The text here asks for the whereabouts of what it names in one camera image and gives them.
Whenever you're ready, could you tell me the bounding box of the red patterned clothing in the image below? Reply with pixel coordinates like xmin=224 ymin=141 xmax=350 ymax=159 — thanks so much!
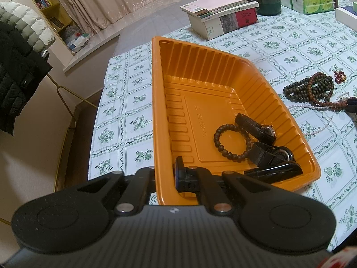
xmin=319 ymin=247 xmax=357 ymax=268

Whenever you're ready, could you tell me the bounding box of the brown bead necklace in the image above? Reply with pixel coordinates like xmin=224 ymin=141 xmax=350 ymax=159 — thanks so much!
xmin=307 ymin=72 xmax=336 ymax=110

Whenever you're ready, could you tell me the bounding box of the gold metal coat rack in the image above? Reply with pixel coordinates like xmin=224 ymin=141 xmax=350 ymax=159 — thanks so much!
xmin=0 ymin=73 xmax=99 ymax=225

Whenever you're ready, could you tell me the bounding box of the beige patterned curtain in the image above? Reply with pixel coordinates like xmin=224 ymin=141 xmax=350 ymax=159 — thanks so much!
xmin=45 ymin=0 xmax=203 ymax=34

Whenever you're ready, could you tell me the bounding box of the white plastic bag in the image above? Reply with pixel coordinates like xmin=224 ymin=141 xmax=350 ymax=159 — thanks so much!
xmin=61 ymin=26 xmax=91 ymax=53

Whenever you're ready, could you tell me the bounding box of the white grey puffer jacket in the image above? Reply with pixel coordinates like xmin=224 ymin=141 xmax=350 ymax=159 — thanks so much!
xmin=0 ymin=1 xmax=56 ymax=57

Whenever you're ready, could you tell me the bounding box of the yellow wooden bookshelf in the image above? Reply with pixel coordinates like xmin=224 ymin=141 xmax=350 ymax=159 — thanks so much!
xmin=18 ymin=0 xmax=75 ymax=54

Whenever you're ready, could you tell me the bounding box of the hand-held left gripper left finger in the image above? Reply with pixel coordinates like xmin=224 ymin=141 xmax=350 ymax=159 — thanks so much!
xmin=77 ymin=166 xmax=155 ymax=216

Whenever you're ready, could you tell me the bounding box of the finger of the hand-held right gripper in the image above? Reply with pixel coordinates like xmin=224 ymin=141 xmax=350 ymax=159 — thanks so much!
xmin=341 ymin=96 xmax=357 ymax=115

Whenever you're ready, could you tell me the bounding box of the thick red white book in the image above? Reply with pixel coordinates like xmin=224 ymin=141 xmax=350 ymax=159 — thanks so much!
xmin=188 ymin=8 xmax=258 ymax=40

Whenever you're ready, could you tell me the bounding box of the thin white book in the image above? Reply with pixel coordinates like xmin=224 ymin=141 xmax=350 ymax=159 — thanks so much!
xmin=199 ymin=0 xmax=260 ymax=21

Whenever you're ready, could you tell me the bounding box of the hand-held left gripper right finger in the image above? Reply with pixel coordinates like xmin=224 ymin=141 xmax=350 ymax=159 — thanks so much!
xmin=174 ymin=156 xmax=270 ymax=216

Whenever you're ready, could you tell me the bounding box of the small dark bead bracelet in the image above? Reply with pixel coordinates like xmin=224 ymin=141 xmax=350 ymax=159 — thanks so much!
xmin=213 ymin=123 xmax=252 ymax=161

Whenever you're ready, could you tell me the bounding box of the black glossy case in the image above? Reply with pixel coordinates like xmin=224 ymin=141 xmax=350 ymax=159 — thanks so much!
xmin=244 ymin=162 xmax=303 ymax=184

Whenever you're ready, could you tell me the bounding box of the pink cover book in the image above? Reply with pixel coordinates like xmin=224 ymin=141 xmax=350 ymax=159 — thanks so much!
xmin=180 ymin=0 xmax=256 ymax=16

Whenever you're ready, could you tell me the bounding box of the long white box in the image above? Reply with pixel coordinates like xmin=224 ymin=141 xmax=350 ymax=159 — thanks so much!
xmin=335 ymin=6 xmax=357 ymax=26

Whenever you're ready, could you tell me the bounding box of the orange plastic tray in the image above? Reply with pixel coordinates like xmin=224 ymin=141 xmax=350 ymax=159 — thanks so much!
xmin=151 ymin=36 xmax=322 ymax=205

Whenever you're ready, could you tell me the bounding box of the black puffer jacket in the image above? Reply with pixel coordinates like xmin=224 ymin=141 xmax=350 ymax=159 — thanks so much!
xmin=0 ymin=22 xmax=53 ymax=136

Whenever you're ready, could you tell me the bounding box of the white pearl necklace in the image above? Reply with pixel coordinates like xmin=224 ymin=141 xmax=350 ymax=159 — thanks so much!
xmin=287 ymin=92 xmax=352 ymax=138

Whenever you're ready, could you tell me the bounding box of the dark green bead necklace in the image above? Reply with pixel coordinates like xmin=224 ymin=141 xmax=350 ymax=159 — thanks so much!
xmin=283 ymin=77 xmax=334 ymax=103

